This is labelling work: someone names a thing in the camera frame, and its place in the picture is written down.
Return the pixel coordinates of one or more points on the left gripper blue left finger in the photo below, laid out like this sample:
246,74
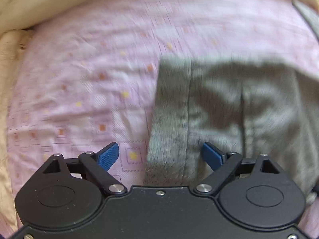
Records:
107,156

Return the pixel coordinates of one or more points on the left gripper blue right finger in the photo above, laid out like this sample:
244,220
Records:
213,156

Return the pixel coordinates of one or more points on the grey pants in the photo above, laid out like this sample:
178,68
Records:
247,105

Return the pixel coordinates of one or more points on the pink patterned bed sheet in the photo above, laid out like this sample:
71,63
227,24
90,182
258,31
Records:
89,76

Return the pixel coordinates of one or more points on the peach pillow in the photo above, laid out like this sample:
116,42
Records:
13,44

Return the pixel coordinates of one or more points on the folded grey garment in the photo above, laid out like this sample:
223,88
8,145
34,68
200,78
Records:
308,14

